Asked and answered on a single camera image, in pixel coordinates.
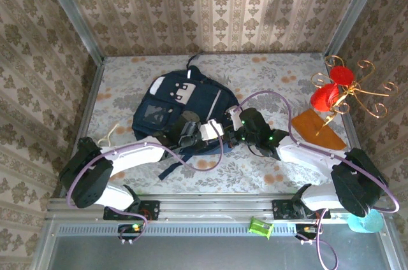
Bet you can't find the navy blue backpack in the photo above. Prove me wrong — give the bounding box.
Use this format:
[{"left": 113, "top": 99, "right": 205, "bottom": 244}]
[{"left": 131, "top": 54, "right": 239, "bottom": 181}]

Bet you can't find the floral tablecloth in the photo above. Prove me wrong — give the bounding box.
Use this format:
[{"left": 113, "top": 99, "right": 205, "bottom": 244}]
[{"left": 68, "top": 52, "right": 367, "bottom": 195}]

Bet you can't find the orange wooden board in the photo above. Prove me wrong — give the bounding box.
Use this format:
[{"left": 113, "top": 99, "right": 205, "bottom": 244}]
[{"left": 291, "top": 108, "right": 347, "bottom": 152}]

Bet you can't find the cream plastic clip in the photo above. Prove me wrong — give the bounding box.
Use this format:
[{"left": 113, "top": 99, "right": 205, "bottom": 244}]
[{"left": 96, "top": 123, "right": 120, "bottom": 148}]

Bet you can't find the green packet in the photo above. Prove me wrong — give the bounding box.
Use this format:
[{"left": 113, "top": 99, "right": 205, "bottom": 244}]
[{"left": 248, "top": 216, "right": 275, "bottom": 241}]

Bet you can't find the black controller box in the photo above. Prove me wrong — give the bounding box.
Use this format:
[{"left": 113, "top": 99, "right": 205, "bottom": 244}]
[
  {"left": 117, "top": 222, "right": 147, "bottom": 242},
  {"left": 294, "top": 222, "right": 321, "bottom": 241}
]

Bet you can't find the teal cup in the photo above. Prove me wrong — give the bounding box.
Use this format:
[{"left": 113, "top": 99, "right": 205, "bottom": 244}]
[{"left": 347, "top": 210, "right": 384, "bottom": 234}]

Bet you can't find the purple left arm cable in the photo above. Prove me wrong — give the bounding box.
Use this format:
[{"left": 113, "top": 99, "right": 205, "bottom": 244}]
[{"left": 66, "top": 125, "right": 224, "bottom": 245}]

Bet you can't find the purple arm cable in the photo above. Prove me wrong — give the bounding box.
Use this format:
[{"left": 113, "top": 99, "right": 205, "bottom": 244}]
[
  {"left": 233, "top": 90, "right": 400, "bottom": 270},
  {"left": 66, "top": 125, "right": 224, "bottom": 245}
]

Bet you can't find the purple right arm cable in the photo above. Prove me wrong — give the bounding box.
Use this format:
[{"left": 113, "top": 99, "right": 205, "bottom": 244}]
[{"left": 233, "top": 90, "right": 400, "bottom": 270}]

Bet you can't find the gold wire red ornament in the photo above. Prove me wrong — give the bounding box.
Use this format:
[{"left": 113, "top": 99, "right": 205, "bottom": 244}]
[{"left": 310, "top": 55, "right": 400, "bottom": 138}]

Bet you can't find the aluminium mounting rail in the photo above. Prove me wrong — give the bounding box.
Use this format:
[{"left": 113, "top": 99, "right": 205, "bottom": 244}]
[{"left": 46, "top": 192, "right": 393, "bottom": 221}]

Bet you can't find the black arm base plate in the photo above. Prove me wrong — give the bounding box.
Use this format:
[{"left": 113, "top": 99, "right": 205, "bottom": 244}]
[
  {"left": 102, "top": 198, "right": 161, "bottom": 222},
  {"left": 272, "top": 197, "right": 332, "bottom": 220}
]

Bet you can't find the aluminium corner post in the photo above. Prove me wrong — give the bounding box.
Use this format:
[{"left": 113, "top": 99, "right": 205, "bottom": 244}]
[
  {"left": 36, "top": 0, "right": 105, "bottom": 64},
  {"left": 324, "top": 0, "right": 389, "bottom": 60}
]

